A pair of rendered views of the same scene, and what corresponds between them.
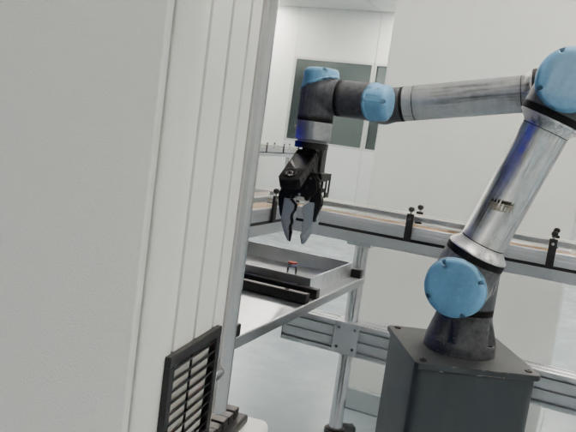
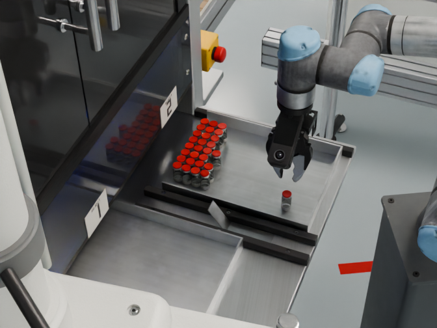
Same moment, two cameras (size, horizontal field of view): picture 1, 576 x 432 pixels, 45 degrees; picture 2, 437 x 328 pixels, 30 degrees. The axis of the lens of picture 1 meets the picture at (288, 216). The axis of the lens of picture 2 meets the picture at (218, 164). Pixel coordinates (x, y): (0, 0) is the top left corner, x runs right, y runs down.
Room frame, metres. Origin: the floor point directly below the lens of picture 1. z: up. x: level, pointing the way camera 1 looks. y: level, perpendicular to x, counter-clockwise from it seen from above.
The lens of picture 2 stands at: (0.25, 0.12, 2.22)
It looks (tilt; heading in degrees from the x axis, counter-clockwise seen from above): 45 degrees down; 0
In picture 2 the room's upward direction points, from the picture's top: 1 degrees counter-clockwise
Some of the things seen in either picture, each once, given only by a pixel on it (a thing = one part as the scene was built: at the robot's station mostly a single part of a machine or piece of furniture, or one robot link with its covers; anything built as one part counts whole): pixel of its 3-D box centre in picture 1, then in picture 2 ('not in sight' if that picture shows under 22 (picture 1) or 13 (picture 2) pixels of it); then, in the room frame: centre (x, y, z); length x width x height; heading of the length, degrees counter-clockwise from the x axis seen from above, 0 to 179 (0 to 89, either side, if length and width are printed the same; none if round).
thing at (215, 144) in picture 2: not in sight; (209, 154); (1.60, 0.14, 0.90); 0.18 x 0.02 x 0.05; 157
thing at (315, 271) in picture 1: (262, 262); (253, 169); (1.56, 0.04, 0.90); 0.34 x 0.26 x 0.04; 67
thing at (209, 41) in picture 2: not in sight; (201, 49); (1.88, 0.16, 0.99); 0.08 x 0.07 x 0.07; 67
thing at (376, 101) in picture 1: (366, 101); (352, 66); (1.44, -0.13, 1.28); 0.11 x 0.11 x 0.08; 66
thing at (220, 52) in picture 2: not in sight; (218, 54); (1.86, 0.12, 0.99); 0.04 x 0.04 x 0.04; 67
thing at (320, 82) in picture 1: (320, 95); (300, 58); (1.46, -0.03, 1.28); 0.09 x 0.08 x 0.11; 66
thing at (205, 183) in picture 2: not in sight; (205, 179); (1.52, 0.15, 0.90); 0.02 x 0.02 x 0.05
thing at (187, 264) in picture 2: not in sight; (142, 265); (1.29, 0.28, 0.90); 0.34 x 0.26 x 0.04; 67
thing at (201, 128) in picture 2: not in sight; (191, 149); (1.62, 0.19, 0.90); 0.18 x 0.02 x 0.05; 157
